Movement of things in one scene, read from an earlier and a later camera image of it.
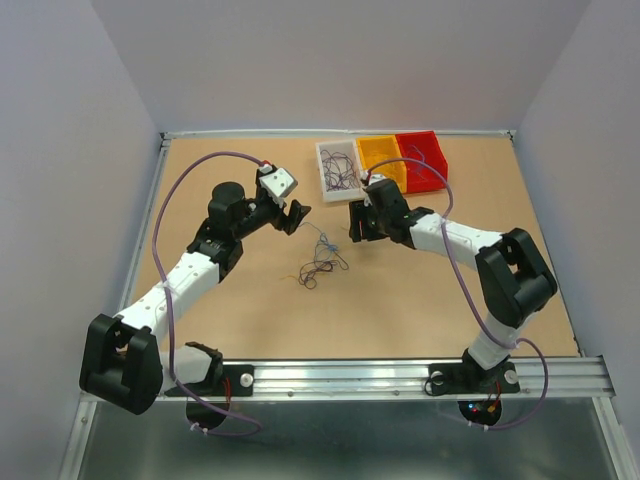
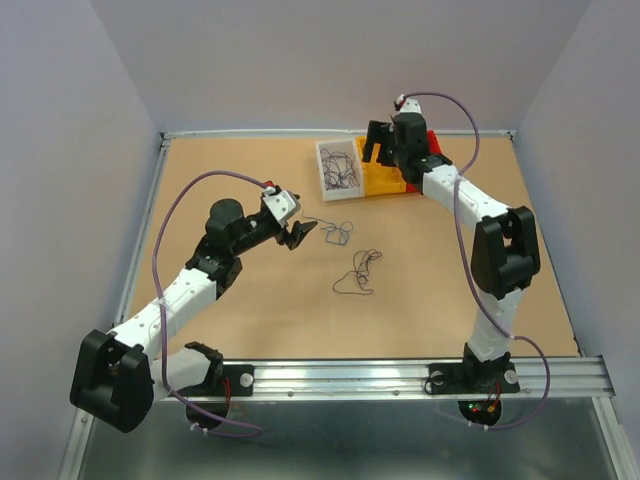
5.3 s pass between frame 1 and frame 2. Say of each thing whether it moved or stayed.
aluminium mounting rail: stayed
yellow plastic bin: stayed
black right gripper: moved
